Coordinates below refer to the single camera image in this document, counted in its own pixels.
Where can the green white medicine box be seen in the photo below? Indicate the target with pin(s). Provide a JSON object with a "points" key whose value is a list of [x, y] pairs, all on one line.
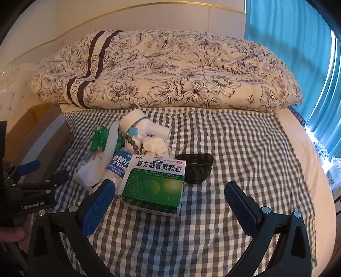
{"points": [[151, 183]]}

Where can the white handheld fan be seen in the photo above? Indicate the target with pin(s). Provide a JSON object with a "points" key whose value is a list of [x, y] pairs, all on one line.
{"points": [[133, 118]]}

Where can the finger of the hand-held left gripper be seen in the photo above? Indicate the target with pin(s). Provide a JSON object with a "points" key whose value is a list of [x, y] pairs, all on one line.
{"points": [[48, 179], [29, 165]]}

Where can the dark patterned cloth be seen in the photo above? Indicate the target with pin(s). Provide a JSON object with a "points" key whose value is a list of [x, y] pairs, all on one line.
{"points": [[297, 114]]}

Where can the floral cream duvet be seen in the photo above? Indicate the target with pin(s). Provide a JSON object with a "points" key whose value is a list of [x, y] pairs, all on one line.
{"points": [[173, 66]]}

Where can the green checked cloth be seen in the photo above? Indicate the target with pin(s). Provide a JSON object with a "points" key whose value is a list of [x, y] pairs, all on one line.
{"points": [[226, 146]]}

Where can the person's left hand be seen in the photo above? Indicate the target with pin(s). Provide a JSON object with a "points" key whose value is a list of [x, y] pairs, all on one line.
{"points": [[13, 230]]}

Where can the black case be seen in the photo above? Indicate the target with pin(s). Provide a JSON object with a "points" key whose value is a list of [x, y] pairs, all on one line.
{"points": [[195, 167]]}

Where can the water bottle with blue label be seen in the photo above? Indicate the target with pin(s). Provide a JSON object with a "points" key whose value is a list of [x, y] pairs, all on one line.
{"points": [[118, 165]]}

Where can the white bed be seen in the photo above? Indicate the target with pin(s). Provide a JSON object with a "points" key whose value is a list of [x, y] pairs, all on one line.
{"points": [[306, 149]]}

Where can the white bear toy with star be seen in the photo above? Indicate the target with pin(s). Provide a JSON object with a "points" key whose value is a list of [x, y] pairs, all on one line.
{"points": [[132, 131]]}

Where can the blue curtain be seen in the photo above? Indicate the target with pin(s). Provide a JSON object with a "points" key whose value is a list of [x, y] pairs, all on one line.
{"points": [[279, 26]]}

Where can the cardboard box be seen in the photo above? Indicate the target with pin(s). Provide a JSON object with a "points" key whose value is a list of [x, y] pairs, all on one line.
{"points": [[45, 138]]}

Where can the clear plastic wrapper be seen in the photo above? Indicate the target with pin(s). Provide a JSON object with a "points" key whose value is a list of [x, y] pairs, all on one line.
{"points": [[155, 146]]}

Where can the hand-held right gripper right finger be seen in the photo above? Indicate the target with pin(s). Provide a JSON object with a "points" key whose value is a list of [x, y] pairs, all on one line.
{"points": [[239, 210]]}

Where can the green packet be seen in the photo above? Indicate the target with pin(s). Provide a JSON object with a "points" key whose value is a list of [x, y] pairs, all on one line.
{"points": [[98, 141]]}

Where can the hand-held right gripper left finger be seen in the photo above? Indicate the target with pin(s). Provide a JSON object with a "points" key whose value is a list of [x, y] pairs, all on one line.
{"points": [[97, 205]]}

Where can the white foam tube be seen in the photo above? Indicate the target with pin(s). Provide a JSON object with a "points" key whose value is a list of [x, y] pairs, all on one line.
{"points": [[106, 143]]}

